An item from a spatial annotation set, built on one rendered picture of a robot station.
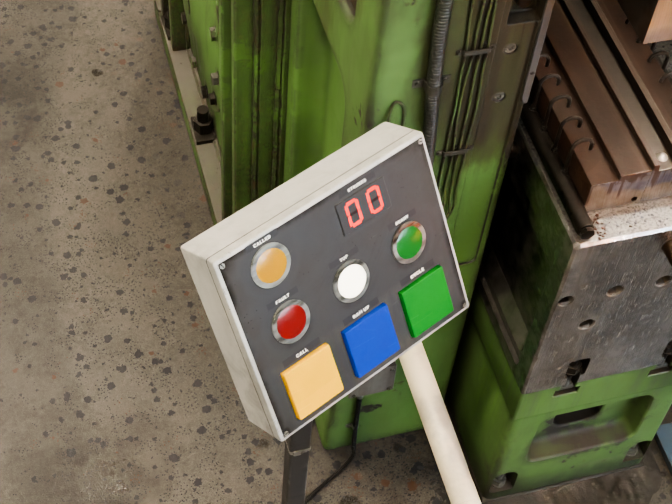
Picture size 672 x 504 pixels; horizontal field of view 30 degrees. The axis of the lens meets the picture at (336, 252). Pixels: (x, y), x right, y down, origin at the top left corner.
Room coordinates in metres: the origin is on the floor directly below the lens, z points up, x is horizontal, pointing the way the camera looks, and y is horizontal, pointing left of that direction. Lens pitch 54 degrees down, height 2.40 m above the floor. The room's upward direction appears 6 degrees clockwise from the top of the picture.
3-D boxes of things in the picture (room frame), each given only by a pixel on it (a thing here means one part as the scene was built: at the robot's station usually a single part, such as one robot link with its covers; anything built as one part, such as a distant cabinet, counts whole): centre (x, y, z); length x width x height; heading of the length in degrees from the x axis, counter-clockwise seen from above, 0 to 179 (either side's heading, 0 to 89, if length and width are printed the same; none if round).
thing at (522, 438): (1.48, -0.44, 0.23); 0.55 x 0.37 x 0.47; 21
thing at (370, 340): (0.89, -0.06, 1.01); 0.07 x 0.05 x 0.07; 136
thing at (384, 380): (1.24, -0.08, 0.36); 0.09 x 0.07 x 0.12; 111
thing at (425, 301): (0.96, -0.13, 1.01); 0.07 x 0.05 x 0.07; 136
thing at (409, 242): (1.00, -0.09, 1.09); 0.05 x 0.03 x 0.04; 111
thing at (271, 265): (0.88, 0.08, 1.16); 0.05 x 0.03 x 0.04; 111
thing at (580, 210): (1.35, -0.30, 0.93); 0.40 x 0.03 x 0.03; 21
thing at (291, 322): (0.85, 0.05, 1.09); 0.05 x 0.03 x 0.04; 111
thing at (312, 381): (0.82, 0.01, 1.01); 0.07 x 0.05 x 0.07; 136
